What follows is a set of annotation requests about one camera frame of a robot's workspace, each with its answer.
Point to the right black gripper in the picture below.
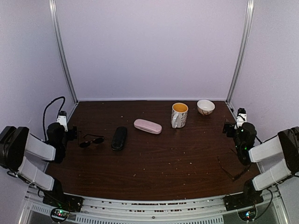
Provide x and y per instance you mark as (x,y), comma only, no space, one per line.
(227,125)

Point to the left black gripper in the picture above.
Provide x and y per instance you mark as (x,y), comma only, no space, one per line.
(73,133)

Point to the black glasses case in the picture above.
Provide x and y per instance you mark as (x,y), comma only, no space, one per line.
(119,138)

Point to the pink glasses case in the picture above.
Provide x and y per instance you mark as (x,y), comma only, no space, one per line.
(148,126)

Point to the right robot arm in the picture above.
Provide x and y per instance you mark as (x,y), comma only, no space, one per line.
(286,142)

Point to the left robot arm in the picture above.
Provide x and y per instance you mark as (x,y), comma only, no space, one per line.
(15,142)

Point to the white ceramic bowl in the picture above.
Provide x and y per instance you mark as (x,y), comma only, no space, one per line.
(205,107)

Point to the patterned mug yellow inside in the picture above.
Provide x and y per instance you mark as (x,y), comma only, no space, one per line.
(179,115)

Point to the thin black frame glasses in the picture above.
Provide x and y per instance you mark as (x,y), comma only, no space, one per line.
(97,139)

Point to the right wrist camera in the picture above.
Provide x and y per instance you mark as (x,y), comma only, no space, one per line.
(241,117)

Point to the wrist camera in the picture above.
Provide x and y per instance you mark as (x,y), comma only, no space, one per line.
(241,117)
(62,120)

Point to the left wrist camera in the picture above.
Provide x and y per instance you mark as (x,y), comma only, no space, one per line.
(62,120)

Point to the tortoise frame glasses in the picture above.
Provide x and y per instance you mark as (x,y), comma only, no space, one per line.
(231,166)

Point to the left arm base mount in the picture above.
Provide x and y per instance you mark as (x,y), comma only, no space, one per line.
(62,203)

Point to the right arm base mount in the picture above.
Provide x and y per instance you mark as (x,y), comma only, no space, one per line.
(245,202)

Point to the front aluminium rail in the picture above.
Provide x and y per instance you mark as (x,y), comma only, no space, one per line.
(210,210)

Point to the right aluminium frame post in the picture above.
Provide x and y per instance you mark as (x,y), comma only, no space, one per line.
(244,41)

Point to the aluminium frame post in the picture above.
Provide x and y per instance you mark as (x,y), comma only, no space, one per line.
(244,41)
(61,51)

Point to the left aluminium frame post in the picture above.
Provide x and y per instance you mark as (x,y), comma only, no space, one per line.
(61,51)

